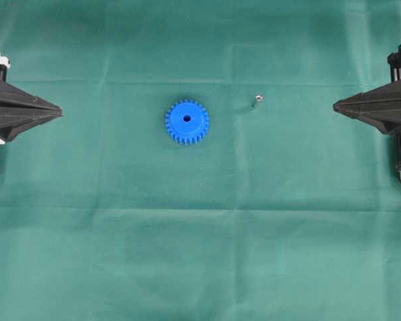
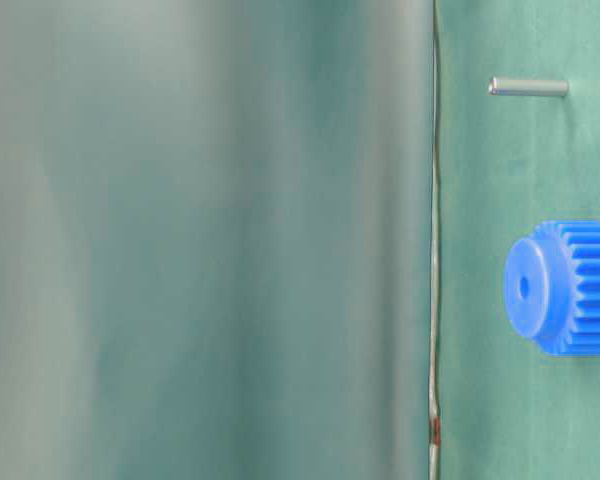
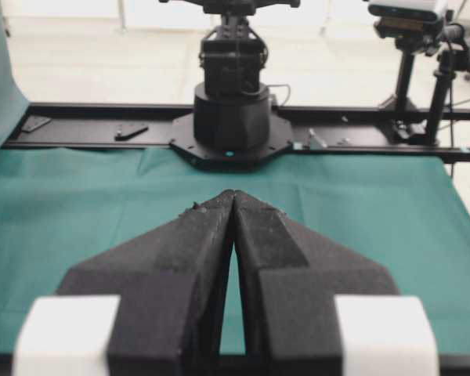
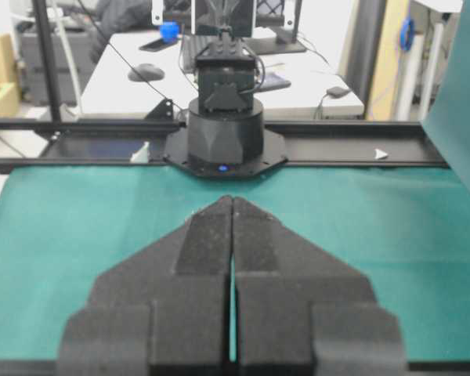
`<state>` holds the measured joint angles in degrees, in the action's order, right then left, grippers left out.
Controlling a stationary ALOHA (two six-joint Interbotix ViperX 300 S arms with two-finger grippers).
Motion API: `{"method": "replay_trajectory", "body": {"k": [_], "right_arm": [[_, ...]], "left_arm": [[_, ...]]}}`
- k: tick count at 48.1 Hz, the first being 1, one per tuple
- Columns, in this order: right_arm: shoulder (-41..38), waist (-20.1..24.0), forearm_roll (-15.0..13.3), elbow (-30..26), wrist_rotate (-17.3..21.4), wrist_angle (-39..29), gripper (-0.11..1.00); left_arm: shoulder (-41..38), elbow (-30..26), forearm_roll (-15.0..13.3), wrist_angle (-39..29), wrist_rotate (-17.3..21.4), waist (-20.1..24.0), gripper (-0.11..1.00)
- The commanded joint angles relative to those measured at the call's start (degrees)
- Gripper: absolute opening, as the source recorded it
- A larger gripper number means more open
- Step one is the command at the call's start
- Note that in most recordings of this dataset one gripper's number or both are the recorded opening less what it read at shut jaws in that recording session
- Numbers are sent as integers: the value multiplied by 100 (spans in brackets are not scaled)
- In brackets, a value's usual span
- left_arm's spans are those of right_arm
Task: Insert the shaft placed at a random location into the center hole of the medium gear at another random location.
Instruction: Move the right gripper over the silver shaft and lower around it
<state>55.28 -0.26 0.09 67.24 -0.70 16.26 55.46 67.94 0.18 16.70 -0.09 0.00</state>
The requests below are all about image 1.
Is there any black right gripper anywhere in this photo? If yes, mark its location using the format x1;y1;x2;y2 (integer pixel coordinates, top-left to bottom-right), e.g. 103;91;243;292
333;44;401;182

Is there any small metal shaft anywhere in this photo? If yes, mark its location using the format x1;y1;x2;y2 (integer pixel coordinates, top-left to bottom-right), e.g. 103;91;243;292
252;94;264;108

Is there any blue plastic gear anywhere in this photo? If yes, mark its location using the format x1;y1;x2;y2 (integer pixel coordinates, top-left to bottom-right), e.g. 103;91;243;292
165;99;210;145

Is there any green table cloth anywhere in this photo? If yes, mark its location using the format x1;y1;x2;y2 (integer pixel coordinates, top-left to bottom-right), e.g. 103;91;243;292
0;1;401;320

